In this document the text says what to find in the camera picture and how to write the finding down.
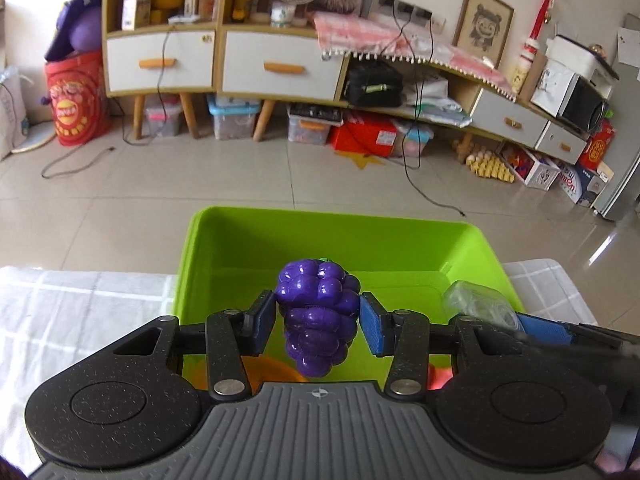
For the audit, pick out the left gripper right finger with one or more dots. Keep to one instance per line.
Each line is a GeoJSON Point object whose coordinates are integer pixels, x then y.
{"type": "Point", "coordinates": [404, 336]}

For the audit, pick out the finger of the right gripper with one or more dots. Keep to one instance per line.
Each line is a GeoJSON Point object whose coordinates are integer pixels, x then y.
{"type": "Point", "coordinates": [557, 332]}

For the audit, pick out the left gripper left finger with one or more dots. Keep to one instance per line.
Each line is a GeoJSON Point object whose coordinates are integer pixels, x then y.
{"type": "Point", "coordinates": [230, 335]}

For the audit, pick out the clear plastic case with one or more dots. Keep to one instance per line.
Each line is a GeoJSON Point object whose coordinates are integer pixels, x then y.
{"type": "Point", "coordinates": [484, 303]}

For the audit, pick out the purple toy grapes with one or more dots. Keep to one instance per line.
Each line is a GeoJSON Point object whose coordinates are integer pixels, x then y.
{"type": "Point", "coordinates": [319, 302]}

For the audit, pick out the pink peach toy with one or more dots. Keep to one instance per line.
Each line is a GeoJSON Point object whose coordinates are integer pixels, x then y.
{"type": "Point", "coordinates": [438, 377]}

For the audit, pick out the green plastic storage bin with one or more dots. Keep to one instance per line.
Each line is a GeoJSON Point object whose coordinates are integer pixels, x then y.
{"type": "Point", "coordinates": [232, 254]}

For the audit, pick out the yellow egg tray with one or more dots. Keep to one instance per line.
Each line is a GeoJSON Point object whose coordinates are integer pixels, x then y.
{"type": "Point", "coordinates": [483, 162]}

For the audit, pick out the grey checked tablecloth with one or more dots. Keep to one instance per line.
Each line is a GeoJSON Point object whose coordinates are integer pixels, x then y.
{"type": "Point", "coordinates": [52, 319]}

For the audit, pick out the microwave oven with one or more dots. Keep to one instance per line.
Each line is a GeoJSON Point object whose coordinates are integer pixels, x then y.
{"type": "Point", "coordinates": [569, 98]}

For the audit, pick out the black bag on shelf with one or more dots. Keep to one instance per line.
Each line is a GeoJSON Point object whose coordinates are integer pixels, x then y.
{"type": "Point", "coordinates": [373, 83]}

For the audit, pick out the red cartoon face bag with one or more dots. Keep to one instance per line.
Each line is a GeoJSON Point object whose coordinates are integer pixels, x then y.
{"type": "Point", "coordinates": [77, 98]}

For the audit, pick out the white paper shopping bag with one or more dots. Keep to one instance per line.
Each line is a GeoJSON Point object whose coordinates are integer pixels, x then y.
{"type": "Point", "coordinates": [14, 123]}

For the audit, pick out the wooden white drawer cabinet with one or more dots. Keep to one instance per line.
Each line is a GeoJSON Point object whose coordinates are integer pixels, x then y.
{"type": "Point", "coordinates": [285, 64]}

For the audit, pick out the pink lace cloth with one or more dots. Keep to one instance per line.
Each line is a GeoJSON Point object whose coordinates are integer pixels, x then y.
{"type": "Point", "coordinates": [344, 35]}

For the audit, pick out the framed cartoon picture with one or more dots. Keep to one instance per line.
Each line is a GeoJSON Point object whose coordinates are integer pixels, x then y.
{"type": "Point", "coordinates": [483, 28]}

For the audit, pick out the purple plush toy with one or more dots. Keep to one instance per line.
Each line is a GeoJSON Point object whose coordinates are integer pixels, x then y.
{"type": "Point", "coordinates": [78, 30]}

